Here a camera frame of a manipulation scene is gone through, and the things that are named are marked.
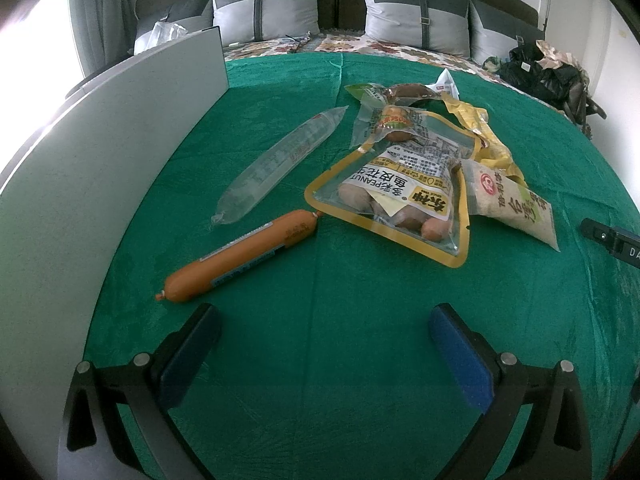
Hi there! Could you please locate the orange sausage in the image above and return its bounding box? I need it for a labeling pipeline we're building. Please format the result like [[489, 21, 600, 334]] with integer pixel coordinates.
[[155, 209, 321, 305]]

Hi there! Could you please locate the clear packet with orange label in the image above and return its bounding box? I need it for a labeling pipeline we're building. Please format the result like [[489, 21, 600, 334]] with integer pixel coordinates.
[[351, 104, 436, 148]]

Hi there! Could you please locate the yellow-bordered peanut packet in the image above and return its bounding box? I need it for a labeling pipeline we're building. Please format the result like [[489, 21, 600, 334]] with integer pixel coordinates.
[[305, 110, 478, 269]]

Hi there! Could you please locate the small grey pillow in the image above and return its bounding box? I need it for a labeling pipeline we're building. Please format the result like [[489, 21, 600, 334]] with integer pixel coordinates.
[[470, 0, 546, 66], [134, 0, 213, 56]]

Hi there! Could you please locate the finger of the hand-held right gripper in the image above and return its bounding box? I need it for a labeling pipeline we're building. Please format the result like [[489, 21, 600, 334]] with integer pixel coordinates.
[[581, 217, 623, 252]]

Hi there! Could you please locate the floral bedsheet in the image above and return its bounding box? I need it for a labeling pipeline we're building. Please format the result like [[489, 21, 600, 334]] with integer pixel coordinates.
[[222, 30, 571, 111]]

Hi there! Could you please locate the white rice snack packet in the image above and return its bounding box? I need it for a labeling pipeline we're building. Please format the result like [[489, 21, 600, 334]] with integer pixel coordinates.
[[460, 159, 561, 252]]

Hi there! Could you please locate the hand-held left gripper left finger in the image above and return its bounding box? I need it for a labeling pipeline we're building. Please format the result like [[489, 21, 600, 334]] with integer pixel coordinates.
[[57, 302, 223, 480]]

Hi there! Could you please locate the green sausage packet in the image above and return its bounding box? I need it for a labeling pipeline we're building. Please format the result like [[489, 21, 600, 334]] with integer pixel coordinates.
[[344, 82, 441, 111]]

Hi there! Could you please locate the black bag pile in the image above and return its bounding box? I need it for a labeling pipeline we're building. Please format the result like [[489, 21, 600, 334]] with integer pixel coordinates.
[[500, 40, 608, 133]]

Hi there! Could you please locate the long clear sausage packet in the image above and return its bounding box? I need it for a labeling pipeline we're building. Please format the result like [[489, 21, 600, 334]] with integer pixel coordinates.
[[210, 105, 350, 226]]

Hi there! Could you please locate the white storage box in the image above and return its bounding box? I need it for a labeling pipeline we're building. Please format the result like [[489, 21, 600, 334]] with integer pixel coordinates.
[[0, 25, 230, 480]]

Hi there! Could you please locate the yellow snack packet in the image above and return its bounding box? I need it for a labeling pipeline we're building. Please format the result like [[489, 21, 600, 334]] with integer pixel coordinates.
[[440, 96, 526, 186]]

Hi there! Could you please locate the large grey strapped pillow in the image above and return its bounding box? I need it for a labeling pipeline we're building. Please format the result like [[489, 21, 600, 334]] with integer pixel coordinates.
[[210, 0, 323, 46], [359, 0, 472, 58]]

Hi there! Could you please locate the grey curtain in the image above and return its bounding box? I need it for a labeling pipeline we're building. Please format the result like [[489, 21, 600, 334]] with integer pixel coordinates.
[[65, 0, 138, 81]]

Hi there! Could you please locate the green blanket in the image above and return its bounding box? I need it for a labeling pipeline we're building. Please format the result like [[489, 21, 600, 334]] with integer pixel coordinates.
[[82, 52, 640, 480]]

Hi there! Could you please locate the clear plastic bag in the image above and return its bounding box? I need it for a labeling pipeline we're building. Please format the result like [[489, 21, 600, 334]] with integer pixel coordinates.
[[147, 20, 193, 48]]

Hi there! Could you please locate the small white packet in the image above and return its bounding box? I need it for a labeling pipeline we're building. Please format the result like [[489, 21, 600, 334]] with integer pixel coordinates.
[[425, 67, 461, 98]]

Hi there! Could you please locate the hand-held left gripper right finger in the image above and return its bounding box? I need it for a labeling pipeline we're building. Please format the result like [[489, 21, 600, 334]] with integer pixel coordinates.
[[429, 302, 593, 480]]

